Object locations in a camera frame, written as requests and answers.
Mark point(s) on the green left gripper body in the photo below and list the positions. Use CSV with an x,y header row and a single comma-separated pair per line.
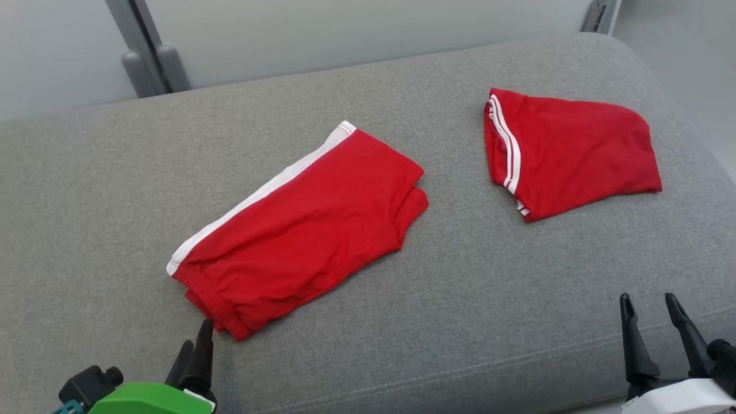
x,y
155,399

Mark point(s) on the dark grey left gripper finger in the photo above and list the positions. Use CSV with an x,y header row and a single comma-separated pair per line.
x,y
179,368
204,362

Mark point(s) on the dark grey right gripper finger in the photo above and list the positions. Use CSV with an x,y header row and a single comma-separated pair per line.
x,y
638,351
693,345

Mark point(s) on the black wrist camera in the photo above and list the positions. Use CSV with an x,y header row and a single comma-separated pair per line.
x,y
725,365
86,385

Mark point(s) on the grey double-bar partition post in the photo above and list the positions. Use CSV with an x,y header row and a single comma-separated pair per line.
x,y
149,57

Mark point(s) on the grey partition post with hinge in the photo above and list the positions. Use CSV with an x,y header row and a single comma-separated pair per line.
x,y
601,14

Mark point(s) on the red white-lined basketball jersey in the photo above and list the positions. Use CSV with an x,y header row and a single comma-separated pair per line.
x,y
575,149

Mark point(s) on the red shorts white side stripe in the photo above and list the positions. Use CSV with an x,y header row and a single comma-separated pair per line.
x,y
310,230

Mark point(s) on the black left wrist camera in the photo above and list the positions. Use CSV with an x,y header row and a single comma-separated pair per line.
x,y
86,385

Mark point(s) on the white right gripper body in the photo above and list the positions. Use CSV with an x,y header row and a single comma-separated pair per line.
x,y
678,399

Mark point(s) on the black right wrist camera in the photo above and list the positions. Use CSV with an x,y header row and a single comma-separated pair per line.
x,y
725,365

